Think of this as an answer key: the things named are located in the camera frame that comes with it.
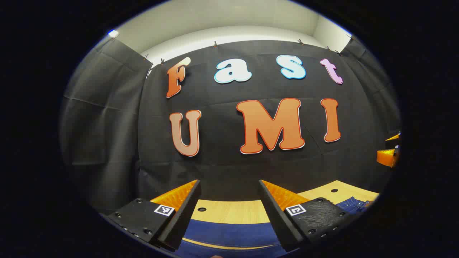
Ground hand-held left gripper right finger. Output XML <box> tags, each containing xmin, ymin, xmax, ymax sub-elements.
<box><xmin>259</xmin><ymin>180</ymin><xmax>359</xmax><ymax>253</ymax></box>

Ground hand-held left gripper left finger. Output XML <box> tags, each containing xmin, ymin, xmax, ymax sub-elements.
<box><xmin>108</xmin><ymin>179</ymin><xmax>202</xmax><ymax>252</ymax></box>

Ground blue jeans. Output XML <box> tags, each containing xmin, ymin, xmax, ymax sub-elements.
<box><xmin>176</xmin><ymin>196</ymin><xmax>375</xmax><ymax>258</ymax></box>

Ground black backdrop cloth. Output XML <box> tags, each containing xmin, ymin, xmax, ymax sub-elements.
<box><xmin>59</xmin><ymin>36</ymin><xmax>402</xmax><ymax>215</ymax></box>

